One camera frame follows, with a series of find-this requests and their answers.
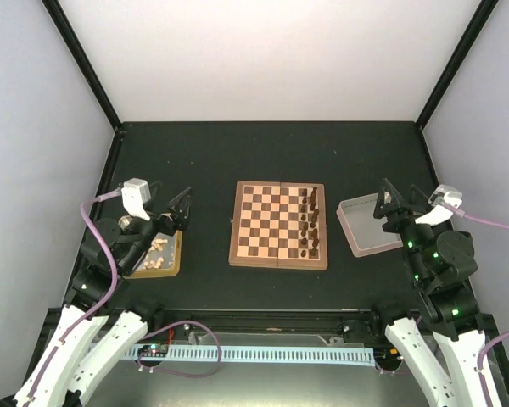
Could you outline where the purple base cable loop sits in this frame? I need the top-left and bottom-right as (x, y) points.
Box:
(136, 320), (222, 377)

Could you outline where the black frame post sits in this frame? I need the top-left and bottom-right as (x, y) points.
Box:
(42, 0), (122, 131)
(416, 0), (499, 131)

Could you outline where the black frame post right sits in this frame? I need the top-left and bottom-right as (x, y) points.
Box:
(416, 0), (499, 131)

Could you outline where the white slotted cable duct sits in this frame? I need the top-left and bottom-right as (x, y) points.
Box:
(120, 344), (375, 367)

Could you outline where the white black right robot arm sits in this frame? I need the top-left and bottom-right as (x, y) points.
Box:
(368, 180), (509, 406)

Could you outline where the yellow tin box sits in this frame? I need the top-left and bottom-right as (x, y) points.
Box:
(129, 231), (182, 279)

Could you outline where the black frame post left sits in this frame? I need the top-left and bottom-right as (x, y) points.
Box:
(42, 0), (122, 131)

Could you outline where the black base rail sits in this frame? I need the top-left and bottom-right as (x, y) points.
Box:
(42, 308), (500, 340)

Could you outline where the clear plastic tray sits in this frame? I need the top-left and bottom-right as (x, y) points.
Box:
(336, 193), (402, 258)

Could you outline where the wooden chess board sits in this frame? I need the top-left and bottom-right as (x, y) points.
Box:
(228, 181), (328, 271)

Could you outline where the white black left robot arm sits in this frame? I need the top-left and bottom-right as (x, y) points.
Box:
(0, 178), (193, 406)

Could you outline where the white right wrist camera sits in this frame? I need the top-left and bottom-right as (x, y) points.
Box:
(415, 184), (462, 226)

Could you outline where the dark chess knight near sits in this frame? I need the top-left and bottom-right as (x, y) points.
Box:
(309, 248), (319, 259)

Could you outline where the small electronics board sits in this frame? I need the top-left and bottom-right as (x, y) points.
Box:
(138, 343), (169, 358)

